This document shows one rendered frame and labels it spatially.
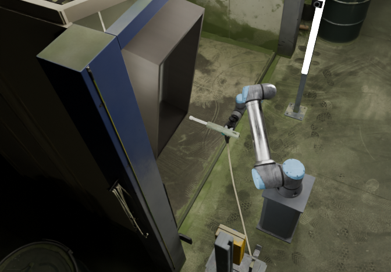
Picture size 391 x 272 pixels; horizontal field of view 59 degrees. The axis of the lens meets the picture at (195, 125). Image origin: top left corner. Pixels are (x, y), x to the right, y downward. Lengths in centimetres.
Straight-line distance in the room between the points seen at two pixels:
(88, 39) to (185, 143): 253
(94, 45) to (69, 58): 9
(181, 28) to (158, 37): 17
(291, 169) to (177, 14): 126
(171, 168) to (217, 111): 84
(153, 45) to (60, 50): 102
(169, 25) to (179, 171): 162
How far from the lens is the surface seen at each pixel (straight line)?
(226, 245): 137
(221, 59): 439
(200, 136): 360
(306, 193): 264
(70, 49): 114
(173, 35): 217
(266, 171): 237
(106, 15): 391
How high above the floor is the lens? 294
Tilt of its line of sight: 52 degrees down
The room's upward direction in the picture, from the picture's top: 7 degrees counter-clockwise
